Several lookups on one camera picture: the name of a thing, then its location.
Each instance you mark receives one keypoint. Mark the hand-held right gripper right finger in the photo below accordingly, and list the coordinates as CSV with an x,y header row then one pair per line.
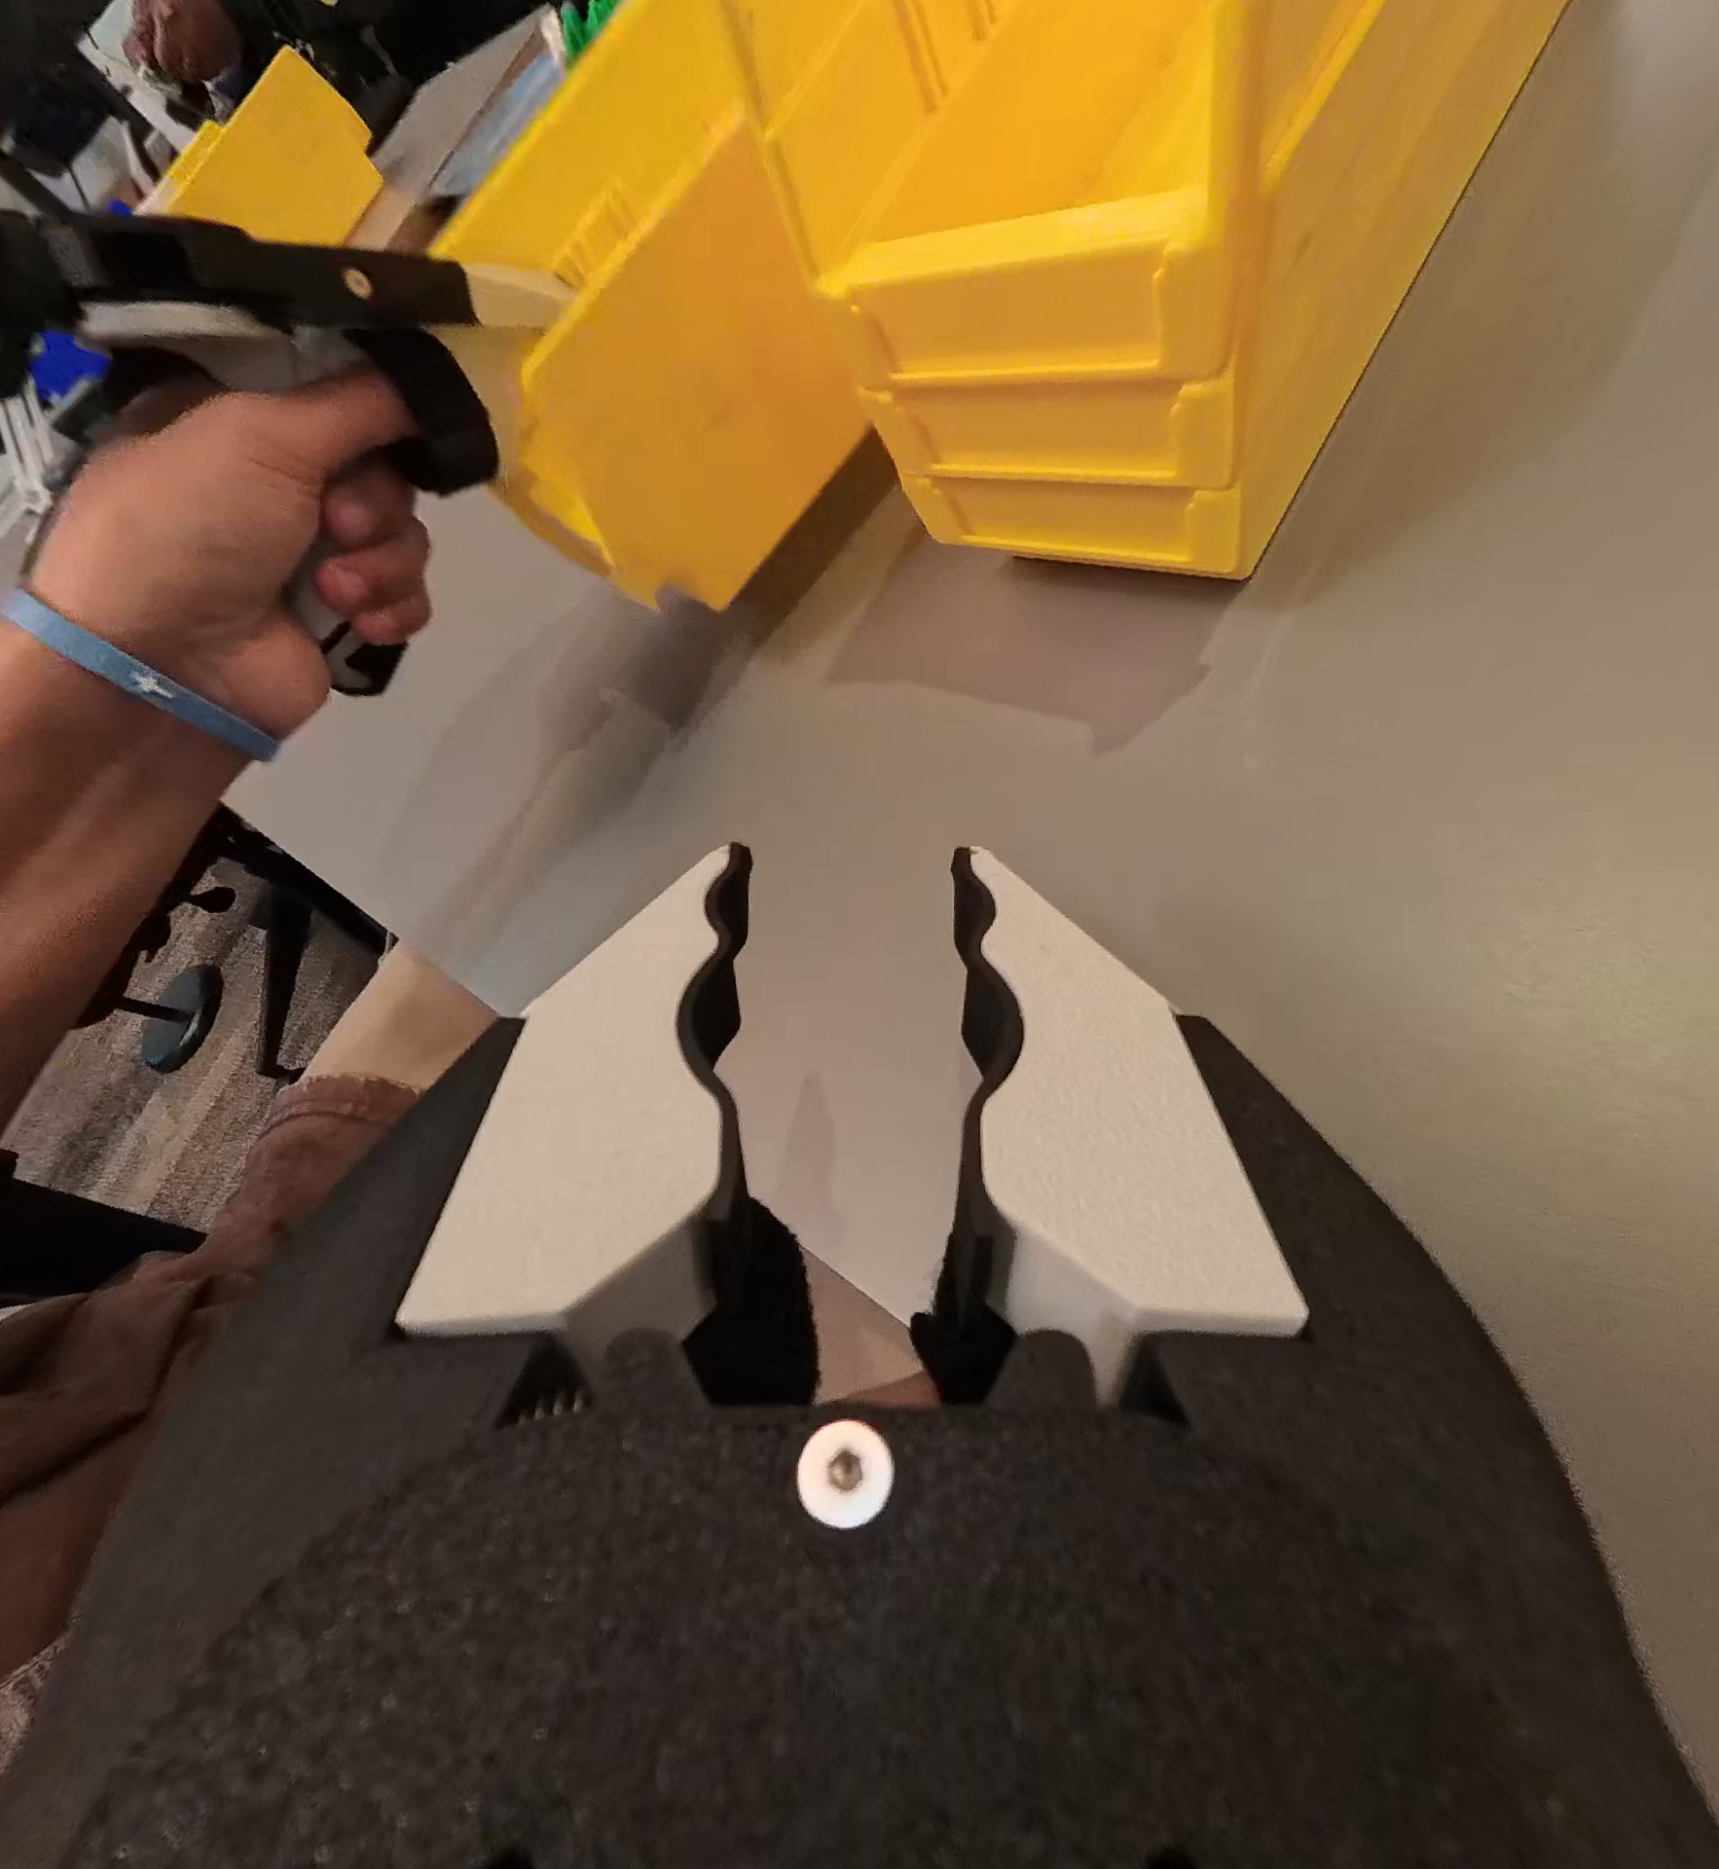
x,y
1138,1169

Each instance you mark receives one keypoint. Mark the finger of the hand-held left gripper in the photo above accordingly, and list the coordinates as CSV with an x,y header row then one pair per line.
x,y
509,373
525,301

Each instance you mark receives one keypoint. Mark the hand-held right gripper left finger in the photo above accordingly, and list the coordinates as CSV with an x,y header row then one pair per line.
x,y
583,1169

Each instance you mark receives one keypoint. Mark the person's left forearm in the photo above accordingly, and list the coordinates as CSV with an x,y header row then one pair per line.
x,y
42,877

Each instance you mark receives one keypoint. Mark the grey desk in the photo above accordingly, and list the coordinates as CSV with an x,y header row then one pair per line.
x,y
1386,877

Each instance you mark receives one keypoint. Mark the person's left hand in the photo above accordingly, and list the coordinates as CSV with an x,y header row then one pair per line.
x,y
188,540

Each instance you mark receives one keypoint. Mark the dark grey pouch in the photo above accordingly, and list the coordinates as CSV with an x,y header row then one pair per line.
x,y
496,102

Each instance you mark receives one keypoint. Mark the small green objects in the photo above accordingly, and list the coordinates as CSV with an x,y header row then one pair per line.
x,y
585,26

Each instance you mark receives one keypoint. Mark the black office chair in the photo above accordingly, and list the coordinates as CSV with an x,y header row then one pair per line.
x,y
276,936
42,1241

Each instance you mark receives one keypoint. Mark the blue wristband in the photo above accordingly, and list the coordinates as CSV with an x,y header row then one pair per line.
x,y
145,681

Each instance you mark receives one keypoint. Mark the person's brown shirt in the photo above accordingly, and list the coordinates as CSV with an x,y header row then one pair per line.
x,y
71,1387

